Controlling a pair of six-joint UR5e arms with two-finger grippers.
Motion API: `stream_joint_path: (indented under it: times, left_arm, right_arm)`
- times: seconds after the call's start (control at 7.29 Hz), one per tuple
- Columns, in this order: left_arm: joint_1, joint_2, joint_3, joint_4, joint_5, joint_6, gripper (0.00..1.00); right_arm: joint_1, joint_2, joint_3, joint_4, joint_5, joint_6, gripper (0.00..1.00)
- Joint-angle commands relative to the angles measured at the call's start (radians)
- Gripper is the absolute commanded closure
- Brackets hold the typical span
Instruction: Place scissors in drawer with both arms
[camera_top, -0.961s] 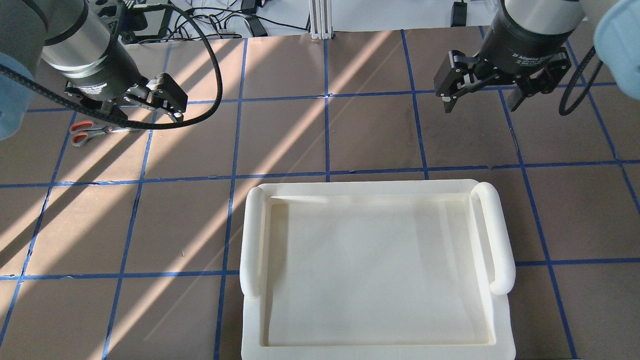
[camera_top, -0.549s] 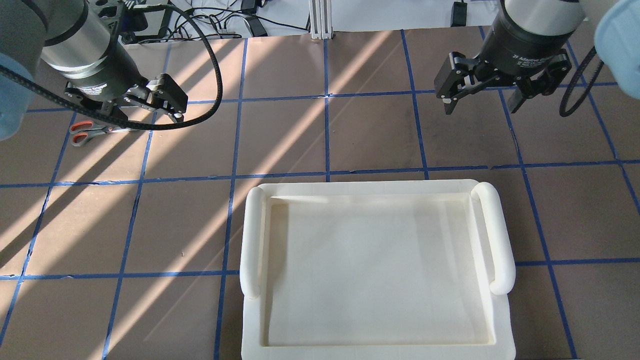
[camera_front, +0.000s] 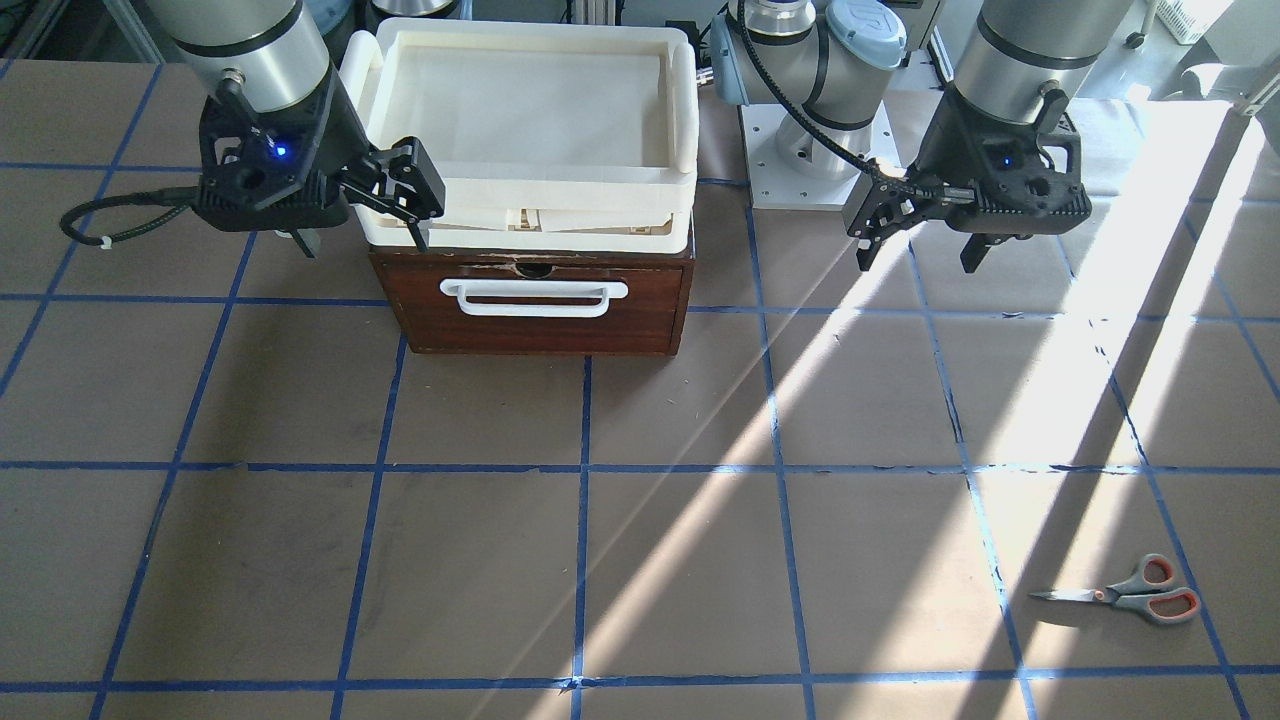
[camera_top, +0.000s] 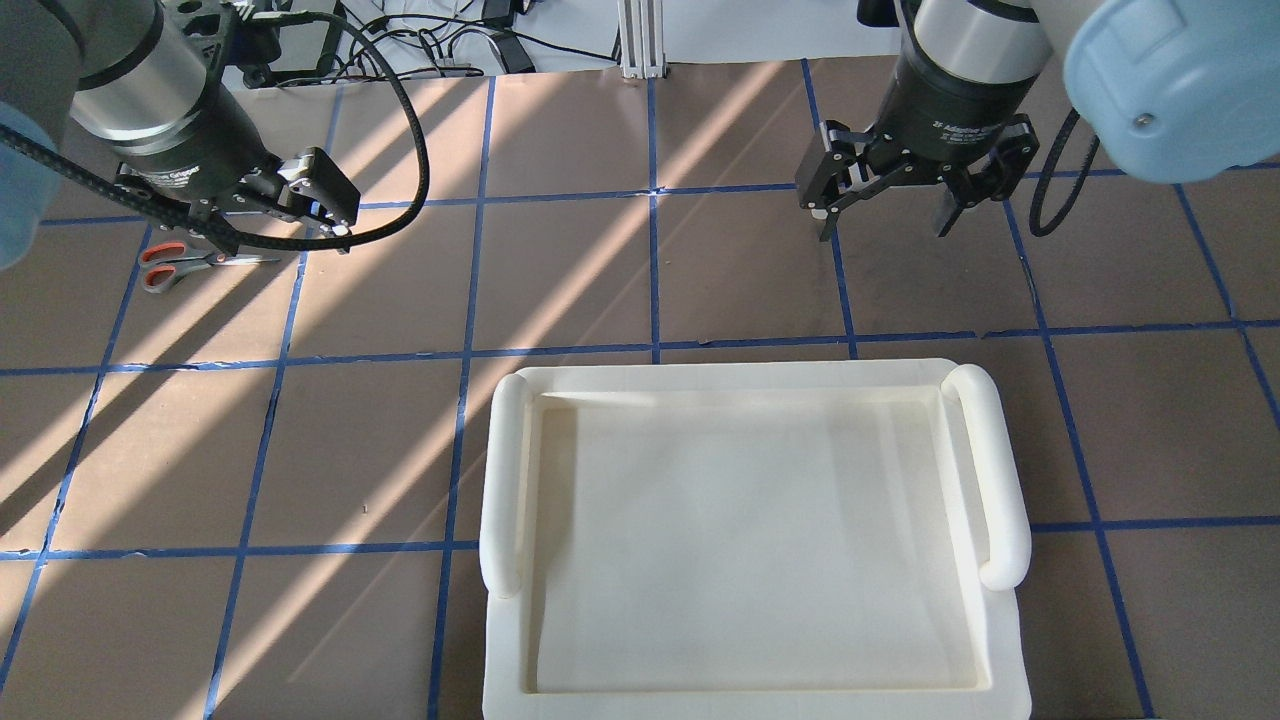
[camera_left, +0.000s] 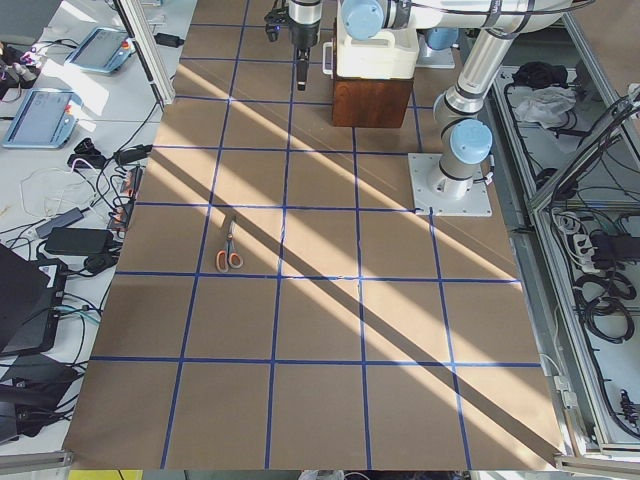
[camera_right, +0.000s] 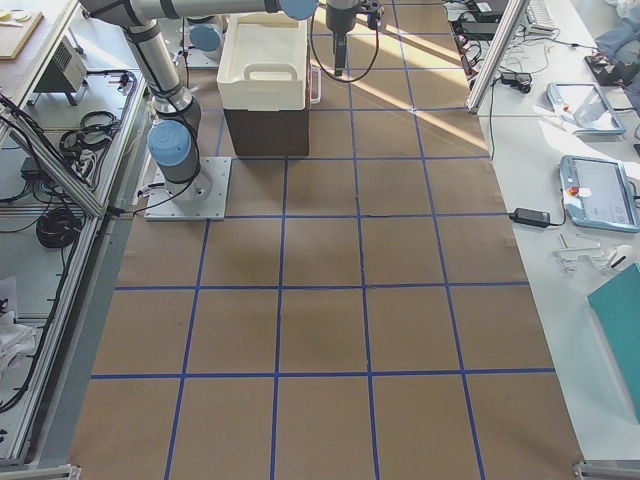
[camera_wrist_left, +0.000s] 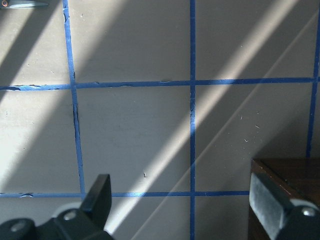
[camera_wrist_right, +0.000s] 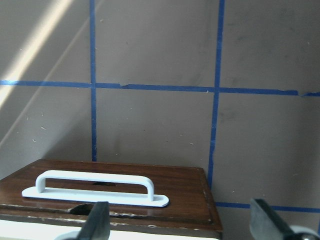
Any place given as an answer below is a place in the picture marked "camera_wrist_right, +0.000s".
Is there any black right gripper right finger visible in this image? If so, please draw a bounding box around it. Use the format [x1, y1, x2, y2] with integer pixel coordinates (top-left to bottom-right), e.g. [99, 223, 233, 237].
[249, 198, 296, 240]

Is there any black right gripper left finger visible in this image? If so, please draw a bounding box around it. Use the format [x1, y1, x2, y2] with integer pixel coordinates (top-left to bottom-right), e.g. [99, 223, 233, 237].
[77, 201, 110, 240]

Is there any white drawer handle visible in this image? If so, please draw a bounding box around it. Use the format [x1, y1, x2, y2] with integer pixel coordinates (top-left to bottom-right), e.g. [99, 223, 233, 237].
[21, 170, 170, 208]

